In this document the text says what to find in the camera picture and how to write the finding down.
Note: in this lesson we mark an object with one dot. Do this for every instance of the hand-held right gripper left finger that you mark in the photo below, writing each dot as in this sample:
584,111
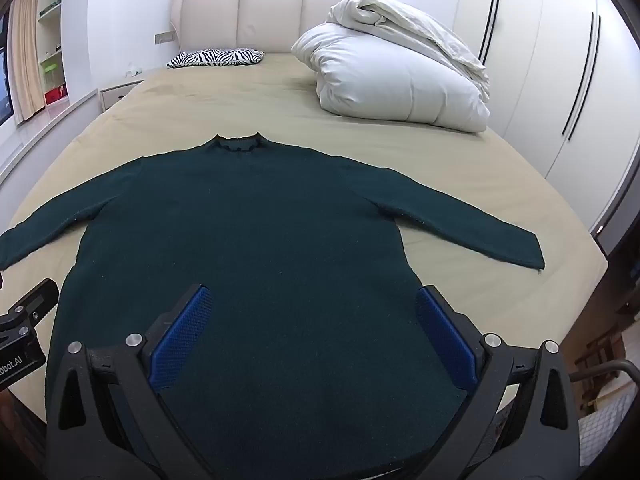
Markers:
182,340

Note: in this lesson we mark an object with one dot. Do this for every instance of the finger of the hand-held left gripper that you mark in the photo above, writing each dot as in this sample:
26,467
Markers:
37,300

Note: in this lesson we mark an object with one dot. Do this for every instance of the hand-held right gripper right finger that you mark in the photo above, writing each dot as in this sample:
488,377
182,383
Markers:
445,335

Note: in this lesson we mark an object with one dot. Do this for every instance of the dark green sweater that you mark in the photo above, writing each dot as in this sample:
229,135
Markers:
260,240

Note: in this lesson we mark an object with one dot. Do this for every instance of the wooden chair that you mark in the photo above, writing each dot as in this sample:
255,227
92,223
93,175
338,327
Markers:
602,345

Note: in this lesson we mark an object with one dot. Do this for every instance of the white window ledge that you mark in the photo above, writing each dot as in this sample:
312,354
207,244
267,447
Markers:
45,125

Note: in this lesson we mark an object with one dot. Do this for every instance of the white mesh basket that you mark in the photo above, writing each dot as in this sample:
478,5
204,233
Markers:
610,415

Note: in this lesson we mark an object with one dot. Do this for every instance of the red box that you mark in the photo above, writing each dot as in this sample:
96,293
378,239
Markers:
55,95

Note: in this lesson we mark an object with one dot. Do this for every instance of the dark framed window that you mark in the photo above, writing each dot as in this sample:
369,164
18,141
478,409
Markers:
4,85

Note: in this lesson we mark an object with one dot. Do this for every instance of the white nightstand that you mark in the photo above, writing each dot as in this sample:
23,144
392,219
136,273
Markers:
117,94

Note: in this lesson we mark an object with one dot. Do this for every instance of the green plastic item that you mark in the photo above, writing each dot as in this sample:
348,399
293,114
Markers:
51,67

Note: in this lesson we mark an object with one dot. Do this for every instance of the bed with beige sheet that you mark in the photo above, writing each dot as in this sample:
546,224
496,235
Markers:
225,105

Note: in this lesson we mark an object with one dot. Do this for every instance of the beige curtain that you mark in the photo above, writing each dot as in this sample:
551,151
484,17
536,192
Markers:
27,60

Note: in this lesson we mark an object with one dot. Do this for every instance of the white folded duvet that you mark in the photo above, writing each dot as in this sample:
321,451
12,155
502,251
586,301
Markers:
390,80

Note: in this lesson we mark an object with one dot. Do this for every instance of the zebra striped pillow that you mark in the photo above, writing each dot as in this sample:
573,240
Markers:
215,57

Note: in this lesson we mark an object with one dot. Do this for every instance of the white wardrobe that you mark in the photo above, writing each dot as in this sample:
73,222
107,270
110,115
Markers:
540,60

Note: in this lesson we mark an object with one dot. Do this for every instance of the cream folded blanket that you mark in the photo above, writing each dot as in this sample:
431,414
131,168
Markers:
400,15

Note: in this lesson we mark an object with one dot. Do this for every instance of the beige padded headboard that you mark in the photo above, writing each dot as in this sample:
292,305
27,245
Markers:
270,15

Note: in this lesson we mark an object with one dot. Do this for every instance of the white wall shelf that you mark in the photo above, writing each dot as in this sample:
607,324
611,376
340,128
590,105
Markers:
50,30

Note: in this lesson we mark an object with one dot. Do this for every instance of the grey wall switch panel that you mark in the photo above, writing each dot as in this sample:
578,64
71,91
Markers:
164,37

